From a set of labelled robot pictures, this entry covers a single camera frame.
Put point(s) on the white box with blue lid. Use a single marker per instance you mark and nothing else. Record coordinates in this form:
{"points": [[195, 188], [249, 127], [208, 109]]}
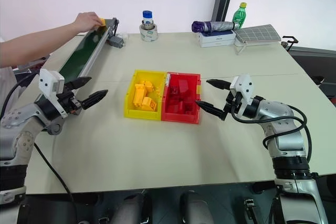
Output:
{"points": [[216, 34]]}

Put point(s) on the white tape roll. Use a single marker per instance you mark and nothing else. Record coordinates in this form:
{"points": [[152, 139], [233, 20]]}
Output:
{"points": [[148, 35]]}

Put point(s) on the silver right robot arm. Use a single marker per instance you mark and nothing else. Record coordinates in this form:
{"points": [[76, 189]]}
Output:
{"points": [[286, 129]]}

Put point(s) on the white bottle with blue cap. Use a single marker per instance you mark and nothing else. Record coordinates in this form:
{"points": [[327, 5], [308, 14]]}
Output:
{"points": [[147, 18]]}

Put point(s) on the red plastic bin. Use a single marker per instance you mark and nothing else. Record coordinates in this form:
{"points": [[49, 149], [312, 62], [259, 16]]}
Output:
{"points": [[179, 117]]}

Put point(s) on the studded red toy block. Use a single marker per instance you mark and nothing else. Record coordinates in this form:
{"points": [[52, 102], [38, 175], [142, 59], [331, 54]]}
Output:
{"points": [[173, 90]]}

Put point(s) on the small yellow toy block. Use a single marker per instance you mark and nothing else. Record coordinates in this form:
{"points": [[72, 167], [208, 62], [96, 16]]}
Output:
{"points": [[103, 21]]}

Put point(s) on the black clamp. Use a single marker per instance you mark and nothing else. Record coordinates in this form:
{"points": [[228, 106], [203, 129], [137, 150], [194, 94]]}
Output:
{"points": [[288, 41]]}

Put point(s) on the green conveyor belt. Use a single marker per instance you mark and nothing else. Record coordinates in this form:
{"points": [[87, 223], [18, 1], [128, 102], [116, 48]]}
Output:
{"points": [[84, 48]]}

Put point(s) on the person's white clothing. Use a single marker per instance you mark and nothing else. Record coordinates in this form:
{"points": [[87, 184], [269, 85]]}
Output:
{"points": [[6, 90]]}

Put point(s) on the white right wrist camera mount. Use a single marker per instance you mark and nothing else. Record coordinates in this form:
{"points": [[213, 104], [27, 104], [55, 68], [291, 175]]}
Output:
{"points": [[245, 87]]}

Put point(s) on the white printer paper tray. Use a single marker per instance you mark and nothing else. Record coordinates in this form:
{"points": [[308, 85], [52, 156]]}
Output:
{"points": [[218, 43]]}

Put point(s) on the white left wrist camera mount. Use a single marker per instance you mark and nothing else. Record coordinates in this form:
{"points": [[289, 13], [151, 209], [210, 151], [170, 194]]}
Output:
{"points": [[48, 79]]}

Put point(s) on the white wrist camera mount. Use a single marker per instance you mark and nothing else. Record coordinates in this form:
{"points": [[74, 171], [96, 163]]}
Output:
{"points": [[245, 87], [48, 79]]}

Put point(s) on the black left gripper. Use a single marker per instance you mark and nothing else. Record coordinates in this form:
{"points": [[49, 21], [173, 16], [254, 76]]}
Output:
{"points": [[68, 100]]}

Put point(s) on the folded purple grey umbrella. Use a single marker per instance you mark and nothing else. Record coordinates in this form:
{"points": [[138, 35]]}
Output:
{"points": [[212, 26]]}

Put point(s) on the green bottle with yellow cap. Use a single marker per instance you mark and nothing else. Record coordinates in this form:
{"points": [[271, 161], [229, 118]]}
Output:
{"points": [[239, 15]]}

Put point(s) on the yellow plastic bin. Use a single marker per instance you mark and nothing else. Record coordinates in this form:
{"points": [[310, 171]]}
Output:
{"points": [[143, 113]]}

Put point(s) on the sloped red toy block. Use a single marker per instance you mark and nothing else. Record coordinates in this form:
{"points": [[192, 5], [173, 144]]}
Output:
{"points": [[186, 86]]}

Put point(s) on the tall yellow toy block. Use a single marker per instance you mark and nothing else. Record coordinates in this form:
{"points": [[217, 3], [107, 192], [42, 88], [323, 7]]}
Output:
{"points": [[139, 94]]}

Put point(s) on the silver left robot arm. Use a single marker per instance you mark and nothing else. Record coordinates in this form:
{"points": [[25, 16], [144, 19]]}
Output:
{"points": [[18, 127]]}

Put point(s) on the black furniture beside table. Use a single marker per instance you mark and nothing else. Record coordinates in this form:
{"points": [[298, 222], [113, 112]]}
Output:
{"points": [[317, 64]]}

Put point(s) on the person's bare hand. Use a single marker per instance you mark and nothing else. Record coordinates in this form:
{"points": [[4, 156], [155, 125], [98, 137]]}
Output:
{"points": [[86, 22]]}

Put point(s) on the grey gridded panel on stand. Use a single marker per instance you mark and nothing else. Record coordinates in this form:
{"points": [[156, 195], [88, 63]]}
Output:
{"points": [[258, 33]]}

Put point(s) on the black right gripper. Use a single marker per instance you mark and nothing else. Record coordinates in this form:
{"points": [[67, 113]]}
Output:
{"points": [[233, 103]]}

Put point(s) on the person's bare forearm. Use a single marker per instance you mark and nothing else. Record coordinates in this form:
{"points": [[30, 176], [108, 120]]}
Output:
{"points": [[34, 45]]}

